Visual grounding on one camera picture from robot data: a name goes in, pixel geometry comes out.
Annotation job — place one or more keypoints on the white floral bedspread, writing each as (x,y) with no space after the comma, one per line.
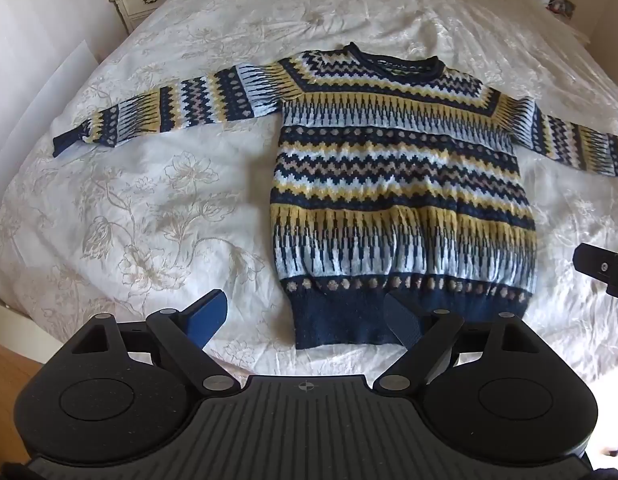
(164,195)

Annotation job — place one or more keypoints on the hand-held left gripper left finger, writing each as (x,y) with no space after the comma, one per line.
(208,312)

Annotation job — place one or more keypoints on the navy yellow patterned knit sweater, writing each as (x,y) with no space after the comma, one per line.
(399,185)

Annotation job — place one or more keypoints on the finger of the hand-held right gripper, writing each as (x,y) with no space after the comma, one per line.
(601,266)

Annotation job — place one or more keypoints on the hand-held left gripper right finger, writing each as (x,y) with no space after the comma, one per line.
(400,321)

